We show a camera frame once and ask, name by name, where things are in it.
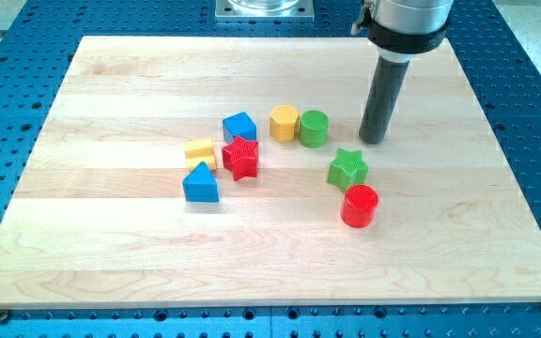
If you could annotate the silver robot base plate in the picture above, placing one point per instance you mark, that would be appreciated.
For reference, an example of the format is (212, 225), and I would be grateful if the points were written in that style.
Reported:
(263, 10)

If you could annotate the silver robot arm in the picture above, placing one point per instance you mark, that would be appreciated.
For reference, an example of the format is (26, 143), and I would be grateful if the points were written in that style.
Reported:
(400, 29)

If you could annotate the red cylinder block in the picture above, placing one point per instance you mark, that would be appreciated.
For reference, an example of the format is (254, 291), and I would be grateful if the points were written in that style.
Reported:
(359, 206)

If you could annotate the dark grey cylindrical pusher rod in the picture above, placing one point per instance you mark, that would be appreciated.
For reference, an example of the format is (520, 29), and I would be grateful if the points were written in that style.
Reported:
(387, 81)

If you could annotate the green star block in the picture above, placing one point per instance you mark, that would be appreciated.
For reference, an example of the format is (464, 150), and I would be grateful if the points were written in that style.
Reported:
(347, 169)

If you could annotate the yellow rectangular block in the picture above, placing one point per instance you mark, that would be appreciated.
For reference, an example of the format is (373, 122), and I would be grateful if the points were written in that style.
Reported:
(200, 151)

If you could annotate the blue cube block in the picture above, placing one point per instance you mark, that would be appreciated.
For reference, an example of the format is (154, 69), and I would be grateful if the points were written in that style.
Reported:
(240, 124)

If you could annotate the red star block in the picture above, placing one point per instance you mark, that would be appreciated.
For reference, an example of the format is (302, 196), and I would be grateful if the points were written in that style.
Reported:
(240, 158)

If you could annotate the green cylinder block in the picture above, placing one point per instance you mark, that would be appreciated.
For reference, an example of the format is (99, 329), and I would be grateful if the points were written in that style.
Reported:
(314, 125)

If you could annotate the wooden board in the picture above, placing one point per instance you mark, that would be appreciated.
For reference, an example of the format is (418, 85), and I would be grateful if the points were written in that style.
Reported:
(99, 218)

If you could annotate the blue triangle block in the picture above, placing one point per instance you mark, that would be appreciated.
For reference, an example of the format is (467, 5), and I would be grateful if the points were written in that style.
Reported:
(200, 185)

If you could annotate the yellow hexagon block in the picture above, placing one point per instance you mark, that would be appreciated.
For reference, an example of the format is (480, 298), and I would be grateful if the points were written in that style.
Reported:
(284, 123)

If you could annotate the left board corner screw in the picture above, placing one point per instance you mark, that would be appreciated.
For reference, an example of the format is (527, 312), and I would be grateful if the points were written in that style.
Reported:
(4, 315)

